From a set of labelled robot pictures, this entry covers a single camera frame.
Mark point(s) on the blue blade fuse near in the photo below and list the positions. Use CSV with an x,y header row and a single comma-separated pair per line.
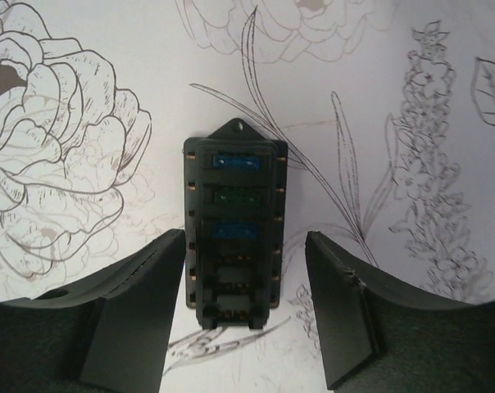
x,y
235,231

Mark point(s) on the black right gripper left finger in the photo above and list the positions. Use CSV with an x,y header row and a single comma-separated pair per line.
x,y
107,332

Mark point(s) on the blue blade fuse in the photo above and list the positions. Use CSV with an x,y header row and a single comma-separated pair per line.
x,y
235,231
224,161

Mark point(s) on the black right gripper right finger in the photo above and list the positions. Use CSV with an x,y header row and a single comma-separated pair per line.
x,y
380,334

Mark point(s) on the green blade fuse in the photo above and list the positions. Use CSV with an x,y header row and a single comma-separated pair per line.
x,y
236,197

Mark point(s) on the black fuse box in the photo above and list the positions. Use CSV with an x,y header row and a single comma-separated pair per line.
x,y
235,183

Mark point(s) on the blue blade fuse far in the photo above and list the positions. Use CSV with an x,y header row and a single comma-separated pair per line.
x,y
224,161

